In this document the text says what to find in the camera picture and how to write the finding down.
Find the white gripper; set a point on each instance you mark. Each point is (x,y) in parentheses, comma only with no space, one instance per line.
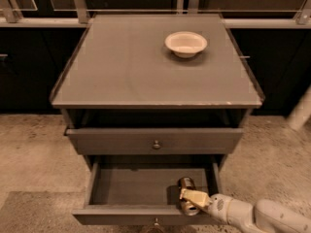
(219,205)

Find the orange soda can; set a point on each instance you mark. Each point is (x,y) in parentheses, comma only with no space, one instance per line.
(187,207)

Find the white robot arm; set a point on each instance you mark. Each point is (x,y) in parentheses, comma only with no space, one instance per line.
(267,180)

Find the round middle drawer knob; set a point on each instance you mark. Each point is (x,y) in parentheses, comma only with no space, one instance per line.
(156,223)

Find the round drawer knob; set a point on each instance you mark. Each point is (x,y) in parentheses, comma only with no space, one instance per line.
(156,223)
(156,145)

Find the round top drawer knob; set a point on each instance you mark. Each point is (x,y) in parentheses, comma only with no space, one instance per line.
(156,145)

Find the open grey middle drawer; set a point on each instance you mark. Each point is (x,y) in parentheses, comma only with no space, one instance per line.
(143,189)

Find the grey drawer cabinet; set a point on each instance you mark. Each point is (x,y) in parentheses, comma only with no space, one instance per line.
(123,76)

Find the grey top drawer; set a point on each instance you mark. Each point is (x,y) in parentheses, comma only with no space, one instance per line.
(113,141)

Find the white paper bowl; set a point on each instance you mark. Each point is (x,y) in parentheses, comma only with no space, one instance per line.
(186,44)

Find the metal window railing frame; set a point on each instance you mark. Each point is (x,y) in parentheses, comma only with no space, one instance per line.
(278,14)

